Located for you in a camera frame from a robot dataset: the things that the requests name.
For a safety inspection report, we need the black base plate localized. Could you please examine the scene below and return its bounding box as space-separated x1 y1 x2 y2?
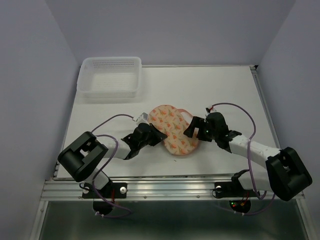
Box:
211 169 256 199
79 182 128 200

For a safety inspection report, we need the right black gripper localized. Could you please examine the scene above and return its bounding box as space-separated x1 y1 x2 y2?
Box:
182 116 218 142

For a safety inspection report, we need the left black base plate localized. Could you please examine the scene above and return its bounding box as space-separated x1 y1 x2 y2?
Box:
79 182 128 200

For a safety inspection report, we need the aluminium right side rail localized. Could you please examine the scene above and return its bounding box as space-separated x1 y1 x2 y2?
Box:
249 65 281 148

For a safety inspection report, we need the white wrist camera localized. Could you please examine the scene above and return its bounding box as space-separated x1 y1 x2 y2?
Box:
205 105 217 116
132 112 148 126

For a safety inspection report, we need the floral orange laundry bag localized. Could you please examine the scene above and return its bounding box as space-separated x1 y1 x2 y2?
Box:
147 104 199 156

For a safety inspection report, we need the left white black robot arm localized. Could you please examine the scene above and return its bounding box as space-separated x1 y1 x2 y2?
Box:
57 123 168 197

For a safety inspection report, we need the aluminium rail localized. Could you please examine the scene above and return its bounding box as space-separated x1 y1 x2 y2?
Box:
41 177 306 201
249 65 281 148

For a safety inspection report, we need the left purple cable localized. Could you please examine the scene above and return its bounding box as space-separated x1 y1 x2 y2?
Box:
91 114 133 219

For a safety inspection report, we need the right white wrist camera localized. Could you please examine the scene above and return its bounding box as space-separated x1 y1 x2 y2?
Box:
205 105 217 116

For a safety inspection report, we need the aluminium front rail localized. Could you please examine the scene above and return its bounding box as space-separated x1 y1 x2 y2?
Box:
41 177 306 201

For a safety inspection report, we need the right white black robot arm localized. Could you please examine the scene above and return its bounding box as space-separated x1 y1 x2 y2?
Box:
183 112 313 201

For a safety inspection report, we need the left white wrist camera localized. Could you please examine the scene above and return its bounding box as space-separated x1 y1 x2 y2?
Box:
132 112 148 126

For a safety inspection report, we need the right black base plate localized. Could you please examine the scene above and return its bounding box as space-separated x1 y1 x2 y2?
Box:
211 169 256 199

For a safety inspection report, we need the white perforated plastic basket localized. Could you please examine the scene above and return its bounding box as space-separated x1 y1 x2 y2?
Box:
75 56 144 104

